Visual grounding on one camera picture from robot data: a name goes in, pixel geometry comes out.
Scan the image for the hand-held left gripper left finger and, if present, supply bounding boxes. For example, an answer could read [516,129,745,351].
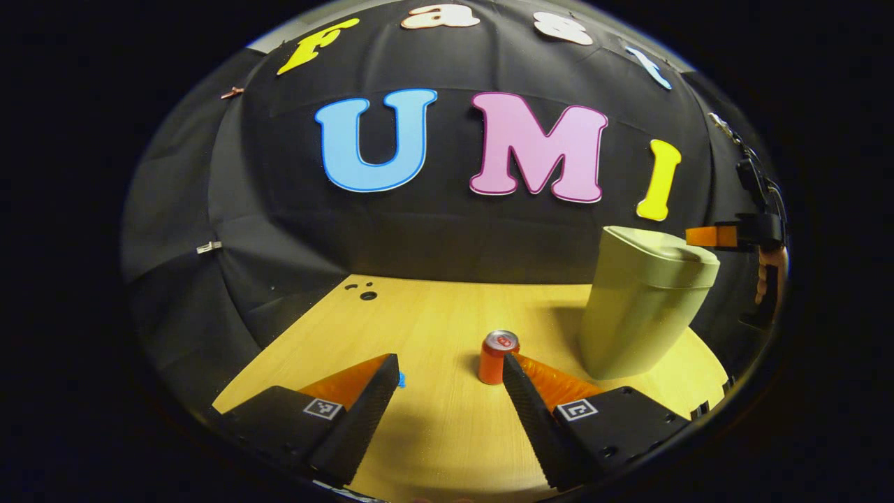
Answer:
[217,353,401,488]

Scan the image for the red pop can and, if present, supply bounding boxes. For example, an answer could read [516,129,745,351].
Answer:
[478,330,520,386]

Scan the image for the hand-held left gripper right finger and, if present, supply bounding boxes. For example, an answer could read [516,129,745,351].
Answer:
[502,353,694,491]

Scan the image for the green desktop garbage bin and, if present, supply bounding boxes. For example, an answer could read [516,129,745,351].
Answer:
[578,226,721,381]

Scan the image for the wooden desktop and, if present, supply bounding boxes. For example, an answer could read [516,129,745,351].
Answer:
[212,274,728,502]

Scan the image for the black backdrop cloth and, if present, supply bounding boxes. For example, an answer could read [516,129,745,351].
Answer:
[120,0,786,413]

